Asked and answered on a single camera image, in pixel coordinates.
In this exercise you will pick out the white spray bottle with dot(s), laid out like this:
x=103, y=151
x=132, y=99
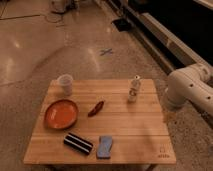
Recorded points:
x=134, y=89

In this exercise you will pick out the clear plastic cup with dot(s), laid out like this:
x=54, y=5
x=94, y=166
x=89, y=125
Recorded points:
x=65, y=82

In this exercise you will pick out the orange plate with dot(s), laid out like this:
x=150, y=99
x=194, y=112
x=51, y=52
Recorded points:
x=61, y=114

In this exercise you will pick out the black white striped box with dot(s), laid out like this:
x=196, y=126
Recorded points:
x=78, y=143

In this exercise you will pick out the red chili pepper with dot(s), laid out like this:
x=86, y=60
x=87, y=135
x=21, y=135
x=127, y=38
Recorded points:
x=96, y=109

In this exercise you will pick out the wooden table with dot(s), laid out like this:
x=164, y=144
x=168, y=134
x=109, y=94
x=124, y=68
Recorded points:
x=139, y=133

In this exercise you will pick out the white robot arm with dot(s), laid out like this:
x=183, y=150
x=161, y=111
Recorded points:
x=189, y=84

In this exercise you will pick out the blue sponge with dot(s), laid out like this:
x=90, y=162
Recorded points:
x=104, y=147

